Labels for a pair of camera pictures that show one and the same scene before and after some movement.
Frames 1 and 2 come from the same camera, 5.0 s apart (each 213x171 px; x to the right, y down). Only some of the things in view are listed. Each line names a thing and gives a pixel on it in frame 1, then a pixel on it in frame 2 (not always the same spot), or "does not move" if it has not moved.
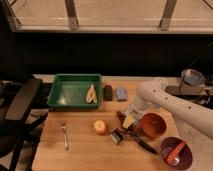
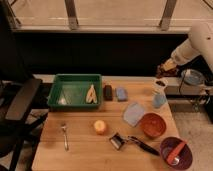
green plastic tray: [76, 91] does not move
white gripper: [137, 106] -> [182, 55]
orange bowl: [152, 125] does not move
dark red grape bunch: [121, 116] -> [162, 72]
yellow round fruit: [100, 126] does not move
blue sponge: [121, 94] does not move
